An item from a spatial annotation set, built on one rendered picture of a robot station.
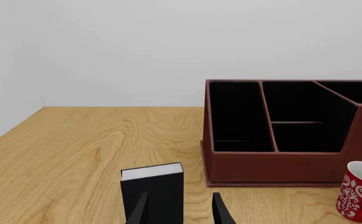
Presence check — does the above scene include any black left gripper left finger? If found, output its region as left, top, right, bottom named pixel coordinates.
left=126, top=192, right=150, bottom=224

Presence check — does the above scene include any red mug with white pattern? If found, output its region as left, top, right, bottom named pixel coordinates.
left=335, top=161, right=362, bottom=223

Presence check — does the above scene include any black book with white pages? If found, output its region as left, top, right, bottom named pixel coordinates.
left=120, top=162, right=185, bottom=224

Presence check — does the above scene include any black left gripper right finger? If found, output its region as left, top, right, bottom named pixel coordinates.
left=212, top=192, right=237, bottom=224

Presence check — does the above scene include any red-brown desk caddy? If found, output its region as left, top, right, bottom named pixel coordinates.
left=200, top=78, right=362, bottom=188

